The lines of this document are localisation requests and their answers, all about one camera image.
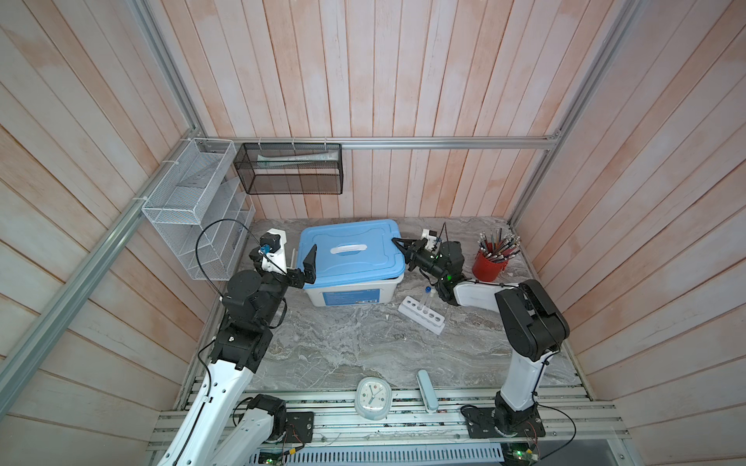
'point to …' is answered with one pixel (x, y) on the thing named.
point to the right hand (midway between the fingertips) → (390, 240)
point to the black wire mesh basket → (290, 168)
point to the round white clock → (373, 397)
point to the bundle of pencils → (498, 248)
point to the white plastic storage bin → (375, 292)
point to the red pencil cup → (487, 270)
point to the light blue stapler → (427, 391)
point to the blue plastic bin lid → (349, 251)
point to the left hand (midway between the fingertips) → (297, 248)
